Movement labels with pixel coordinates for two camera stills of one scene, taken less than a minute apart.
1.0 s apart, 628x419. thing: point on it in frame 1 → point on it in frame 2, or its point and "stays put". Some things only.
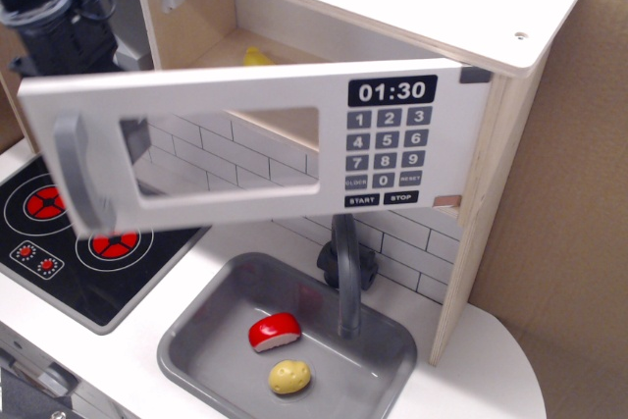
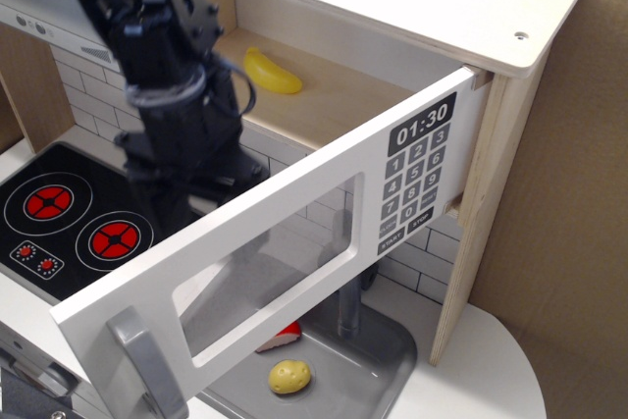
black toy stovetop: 101,282 → 68,220
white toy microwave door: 392,138 → 119,339
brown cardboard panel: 556,264 stays put
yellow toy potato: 287,376 stays put
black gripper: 75,45 → 180,155
